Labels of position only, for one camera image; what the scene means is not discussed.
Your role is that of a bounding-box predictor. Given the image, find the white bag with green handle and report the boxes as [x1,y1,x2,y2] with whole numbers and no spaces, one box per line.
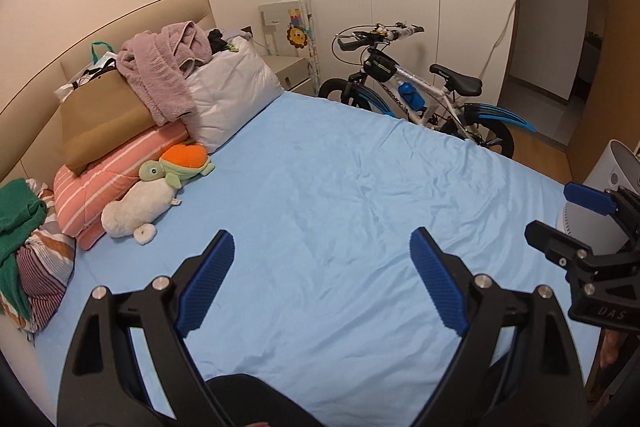
[54,41,121,100]

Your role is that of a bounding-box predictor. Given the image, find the black cloth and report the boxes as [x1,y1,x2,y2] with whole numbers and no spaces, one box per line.
[207,28,231,54]

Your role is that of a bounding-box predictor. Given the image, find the black bicycle frame bag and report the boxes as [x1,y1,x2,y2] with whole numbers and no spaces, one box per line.
[364,49,398,80]

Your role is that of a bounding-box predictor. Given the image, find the white round bin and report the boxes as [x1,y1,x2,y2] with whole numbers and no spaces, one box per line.
[556,139,640,258]

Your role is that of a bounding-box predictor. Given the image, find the wooden door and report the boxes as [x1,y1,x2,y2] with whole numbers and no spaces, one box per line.
[567,0,640,182]

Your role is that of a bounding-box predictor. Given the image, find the white seal plush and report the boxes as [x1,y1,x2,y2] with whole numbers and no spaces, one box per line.
[101,179,182,246]

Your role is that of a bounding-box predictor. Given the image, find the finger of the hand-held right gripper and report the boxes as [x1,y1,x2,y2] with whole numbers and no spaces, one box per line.
[563,182,640,228]
[524,221,596,280]

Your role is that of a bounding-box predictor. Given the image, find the person's right hand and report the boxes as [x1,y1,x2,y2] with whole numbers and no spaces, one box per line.
[599,332,621,370]

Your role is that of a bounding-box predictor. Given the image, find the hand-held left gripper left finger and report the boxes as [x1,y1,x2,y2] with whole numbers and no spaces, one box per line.
[57,229,236,427]

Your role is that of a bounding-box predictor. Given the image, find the white pillow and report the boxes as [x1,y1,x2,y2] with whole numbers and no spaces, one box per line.
[182,37,285,154]

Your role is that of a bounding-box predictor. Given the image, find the green and orange turtle plush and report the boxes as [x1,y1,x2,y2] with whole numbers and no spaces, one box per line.
[138,142,215,192]

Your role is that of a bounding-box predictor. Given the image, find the green cloth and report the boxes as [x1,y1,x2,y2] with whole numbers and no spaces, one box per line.
[0,178,48,323]

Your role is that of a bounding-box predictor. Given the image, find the white wall cable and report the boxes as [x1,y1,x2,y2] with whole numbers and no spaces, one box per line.
[477,0,521,80]

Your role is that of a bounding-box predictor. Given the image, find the white and blue bicycle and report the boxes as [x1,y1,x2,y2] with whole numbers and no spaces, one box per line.
[318,22,537,158]

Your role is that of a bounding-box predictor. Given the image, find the lion print board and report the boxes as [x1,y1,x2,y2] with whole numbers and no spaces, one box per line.
[258,0,321,88]

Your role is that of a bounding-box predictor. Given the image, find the wooden door frame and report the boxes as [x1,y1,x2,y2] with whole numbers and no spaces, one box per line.
[497,0,526,105]

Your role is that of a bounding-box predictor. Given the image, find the beige headboard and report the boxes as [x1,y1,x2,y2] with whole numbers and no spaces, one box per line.
[0,0,211,188]

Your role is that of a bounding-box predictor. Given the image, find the purple fleece robe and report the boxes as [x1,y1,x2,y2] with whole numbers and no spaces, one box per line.
[116,21,213,126]

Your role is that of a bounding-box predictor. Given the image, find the blue water bottle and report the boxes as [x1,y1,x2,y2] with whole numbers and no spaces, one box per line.
[397,82,426,110]

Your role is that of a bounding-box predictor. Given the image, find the brown paper bag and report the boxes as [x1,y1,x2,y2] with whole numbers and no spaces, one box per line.
[57,72,156,175]

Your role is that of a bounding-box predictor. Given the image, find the pink striped pillow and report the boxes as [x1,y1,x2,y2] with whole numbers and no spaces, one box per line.
[53,127,191,250]

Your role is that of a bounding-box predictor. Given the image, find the striped cloth bundle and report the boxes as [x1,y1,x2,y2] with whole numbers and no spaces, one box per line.
[0,177,77,333]

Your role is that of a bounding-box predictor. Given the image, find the light blue bed sheet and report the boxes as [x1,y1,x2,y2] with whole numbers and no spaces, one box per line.
[35,92,601,427]

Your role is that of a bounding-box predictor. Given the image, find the pale nightstand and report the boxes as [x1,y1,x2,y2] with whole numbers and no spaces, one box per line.
[262,54,318,96]

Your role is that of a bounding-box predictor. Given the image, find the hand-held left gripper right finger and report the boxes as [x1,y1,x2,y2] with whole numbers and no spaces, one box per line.
[409,227,586,427]

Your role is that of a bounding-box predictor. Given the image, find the person's legs in black pants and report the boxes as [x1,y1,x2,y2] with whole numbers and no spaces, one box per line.
[205,373,326,427]

